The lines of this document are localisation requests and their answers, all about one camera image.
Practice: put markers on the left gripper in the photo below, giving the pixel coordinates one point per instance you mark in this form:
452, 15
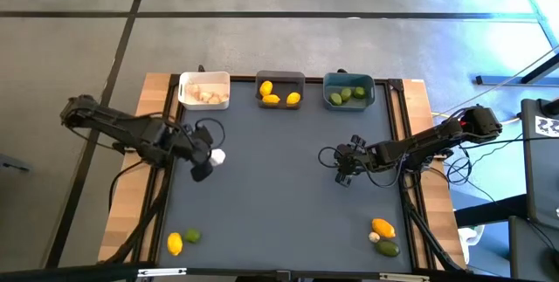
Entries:
188, 146

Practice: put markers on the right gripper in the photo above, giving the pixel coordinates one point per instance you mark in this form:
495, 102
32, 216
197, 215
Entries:
354, 159

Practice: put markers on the large orange-yellow lemon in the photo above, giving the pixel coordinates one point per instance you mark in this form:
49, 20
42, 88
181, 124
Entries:
383, 228

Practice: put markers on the small white garlic bulb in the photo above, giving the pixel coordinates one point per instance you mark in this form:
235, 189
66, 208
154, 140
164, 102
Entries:
374, 237

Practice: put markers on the yellow lemon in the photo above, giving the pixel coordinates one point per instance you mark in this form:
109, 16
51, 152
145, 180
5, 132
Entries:
174, 244
271, 99
293, 98
266, 88

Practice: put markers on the dark green avocado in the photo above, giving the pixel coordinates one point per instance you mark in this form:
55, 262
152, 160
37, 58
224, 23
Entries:
387, 249

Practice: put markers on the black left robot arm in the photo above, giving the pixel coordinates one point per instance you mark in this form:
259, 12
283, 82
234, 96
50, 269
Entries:
113, 127

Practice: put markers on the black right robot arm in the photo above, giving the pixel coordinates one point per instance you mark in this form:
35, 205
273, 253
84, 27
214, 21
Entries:
419, 146

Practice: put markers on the white plastic basket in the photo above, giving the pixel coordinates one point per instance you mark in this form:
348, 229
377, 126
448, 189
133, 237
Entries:
207, 80

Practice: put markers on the teal plastic basket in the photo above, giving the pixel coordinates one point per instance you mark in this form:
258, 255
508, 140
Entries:
349, 80

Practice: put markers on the grey translucent basket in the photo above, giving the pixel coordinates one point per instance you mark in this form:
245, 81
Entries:
284, 85

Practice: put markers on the white plastic stool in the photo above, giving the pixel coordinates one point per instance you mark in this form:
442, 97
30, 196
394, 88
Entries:
471, 236

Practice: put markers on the black floor stand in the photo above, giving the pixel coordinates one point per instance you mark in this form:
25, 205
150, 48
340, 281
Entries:
498, 80

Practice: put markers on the black bar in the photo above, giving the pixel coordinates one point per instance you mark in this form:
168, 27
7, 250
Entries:
65, 274

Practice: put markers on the grey floor object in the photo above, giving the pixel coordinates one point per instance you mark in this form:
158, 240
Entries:
13, 164

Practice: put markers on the black equipment cart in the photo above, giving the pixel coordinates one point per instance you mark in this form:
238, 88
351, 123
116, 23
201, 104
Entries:
541, 177

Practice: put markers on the grey box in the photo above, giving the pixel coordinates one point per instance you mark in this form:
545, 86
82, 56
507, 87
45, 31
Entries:
533, 251

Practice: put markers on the black table frame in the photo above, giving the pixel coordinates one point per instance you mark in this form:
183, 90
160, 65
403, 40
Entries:
398, 112

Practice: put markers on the silver metal bracket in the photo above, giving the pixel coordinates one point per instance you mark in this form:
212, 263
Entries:
404, 277
161, 272

